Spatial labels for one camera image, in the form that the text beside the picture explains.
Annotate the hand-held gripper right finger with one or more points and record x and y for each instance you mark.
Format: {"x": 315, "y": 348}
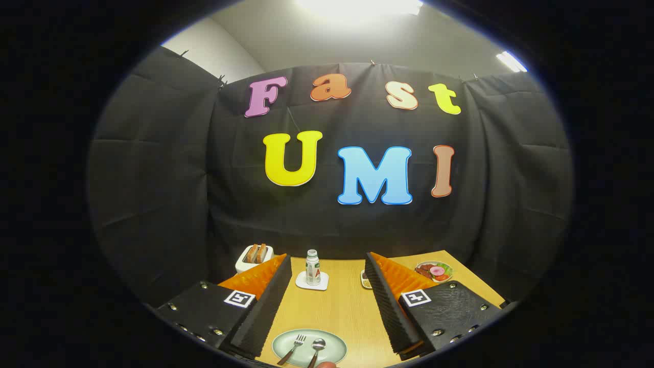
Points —
{"x": 388, "y": 306}

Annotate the white plastic drink bottle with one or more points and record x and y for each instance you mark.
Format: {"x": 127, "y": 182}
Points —
{"x": 312, "y": 268}

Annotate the white toaster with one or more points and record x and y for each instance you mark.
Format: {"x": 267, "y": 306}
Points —
{"x": 244, "y": 266}

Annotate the toasted bread slice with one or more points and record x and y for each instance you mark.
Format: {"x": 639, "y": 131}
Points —
{"x": 261, "y": 253}
{"x": 251, "y": 254}

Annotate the white square coaster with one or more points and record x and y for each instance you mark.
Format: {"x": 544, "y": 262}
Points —
{"x": 301, "y": 282}

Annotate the white plate of food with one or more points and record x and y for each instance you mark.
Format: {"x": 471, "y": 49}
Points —
{"x": 434, "y": 271}

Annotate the ceiling light panel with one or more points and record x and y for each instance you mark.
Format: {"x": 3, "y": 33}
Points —
{"x": 357, "y": 7}
{"x": 511, "y": 61}

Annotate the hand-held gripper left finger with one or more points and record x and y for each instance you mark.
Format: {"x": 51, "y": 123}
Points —
{"x": 271, "y": 306}

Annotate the white divided condiment dish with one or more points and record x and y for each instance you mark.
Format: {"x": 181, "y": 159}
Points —
{"x": 365, "y": 280}

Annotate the pale green plate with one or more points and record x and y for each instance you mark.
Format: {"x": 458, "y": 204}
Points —
{"x": 333, "y": 348}

